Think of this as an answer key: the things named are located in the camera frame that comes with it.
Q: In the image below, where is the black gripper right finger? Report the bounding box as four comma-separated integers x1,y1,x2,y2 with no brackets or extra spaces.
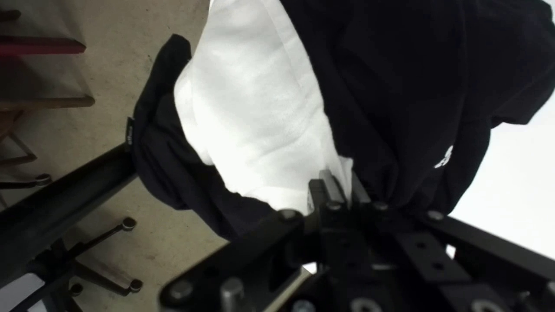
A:
352,178,555,312

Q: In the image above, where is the black cloth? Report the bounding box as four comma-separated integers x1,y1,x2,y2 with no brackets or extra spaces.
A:
126,0,555,240

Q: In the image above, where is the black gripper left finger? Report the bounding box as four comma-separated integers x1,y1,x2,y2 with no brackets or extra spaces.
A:
158,178,345,312

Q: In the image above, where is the white cloth with blue stripes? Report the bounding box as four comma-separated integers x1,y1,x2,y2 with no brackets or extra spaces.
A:
173,0,354,216

